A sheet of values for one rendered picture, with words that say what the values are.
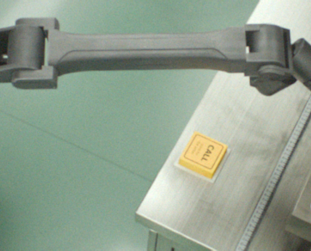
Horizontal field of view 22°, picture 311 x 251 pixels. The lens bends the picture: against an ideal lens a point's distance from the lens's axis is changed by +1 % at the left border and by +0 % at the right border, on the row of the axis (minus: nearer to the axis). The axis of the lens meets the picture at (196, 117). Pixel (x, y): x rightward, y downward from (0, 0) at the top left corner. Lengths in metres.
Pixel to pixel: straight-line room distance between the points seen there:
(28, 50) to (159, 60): 0.20
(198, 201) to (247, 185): 0.10
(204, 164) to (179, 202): 0.09
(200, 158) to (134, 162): 1.06
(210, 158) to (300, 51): 0.30
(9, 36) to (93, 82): 1.40
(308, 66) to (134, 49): 0.28
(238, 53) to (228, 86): 0.35
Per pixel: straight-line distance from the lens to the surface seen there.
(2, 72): 1.28
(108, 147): 2.55
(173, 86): 2.69
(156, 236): 1.49
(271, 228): 1.45
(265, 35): 1.27
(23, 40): 1.28
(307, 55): 1.30
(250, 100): 1.59
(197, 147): 1.48
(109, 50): 1.25
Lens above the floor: 2.19
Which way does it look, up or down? 57 degrees down
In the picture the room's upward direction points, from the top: 10 degrees clockwise
